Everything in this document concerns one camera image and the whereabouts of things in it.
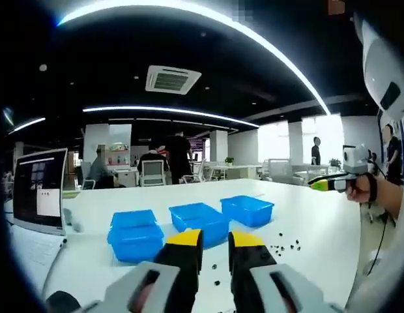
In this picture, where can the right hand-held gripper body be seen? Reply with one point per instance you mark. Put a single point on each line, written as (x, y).
(352, 159)

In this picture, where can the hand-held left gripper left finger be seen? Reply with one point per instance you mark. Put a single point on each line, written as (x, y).
(176, 277)

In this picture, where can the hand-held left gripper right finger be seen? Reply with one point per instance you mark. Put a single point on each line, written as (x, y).
(254, 277)

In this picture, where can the black resistors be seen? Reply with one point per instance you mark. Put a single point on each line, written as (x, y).
(214, 267)

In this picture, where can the blue plastic bin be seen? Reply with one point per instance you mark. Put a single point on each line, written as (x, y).
(137, 241)
(251, 215)
(195, 215)

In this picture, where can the person's right hand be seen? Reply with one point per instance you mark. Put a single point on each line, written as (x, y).
(361, 192)

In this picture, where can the potted green plant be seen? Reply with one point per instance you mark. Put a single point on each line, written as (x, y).
(334, 162)
(229, 160)

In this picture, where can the black wristband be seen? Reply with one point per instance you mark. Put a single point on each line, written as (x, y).
(373, 189)

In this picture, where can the white chest device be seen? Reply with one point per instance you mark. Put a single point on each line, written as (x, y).
(378, 71)

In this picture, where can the white office chair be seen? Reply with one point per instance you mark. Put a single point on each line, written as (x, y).
(198, 169)
(152, 171)
(88, 182)

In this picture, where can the black computer mouse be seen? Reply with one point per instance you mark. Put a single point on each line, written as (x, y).
(63, 303)

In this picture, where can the grey crumpled wrapper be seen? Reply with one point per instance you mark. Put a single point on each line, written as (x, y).
(71, 219)

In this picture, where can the person's light shirt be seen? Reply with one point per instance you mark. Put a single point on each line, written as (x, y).
(384, 293)

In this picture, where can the green flat mat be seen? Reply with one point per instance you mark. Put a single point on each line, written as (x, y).
(70, 194)

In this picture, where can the silver laptop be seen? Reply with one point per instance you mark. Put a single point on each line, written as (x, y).
(36, 182)

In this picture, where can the ceiling air conditioner vent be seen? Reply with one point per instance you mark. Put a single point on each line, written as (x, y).
(172, 80)

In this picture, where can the short ceiling light strip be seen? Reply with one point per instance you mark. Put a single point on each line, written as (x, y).
(29, 124)

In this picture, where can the round ceiling smoke detector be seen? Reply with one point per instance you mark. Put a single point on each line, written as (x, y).
(43, 67)

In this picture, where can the long ceiling light strip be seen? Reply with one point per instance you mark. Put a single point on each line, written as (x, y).
(75, 15)

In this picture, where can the purple wall screen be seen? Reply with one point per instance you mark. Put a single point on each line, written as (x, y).
(197, 143)

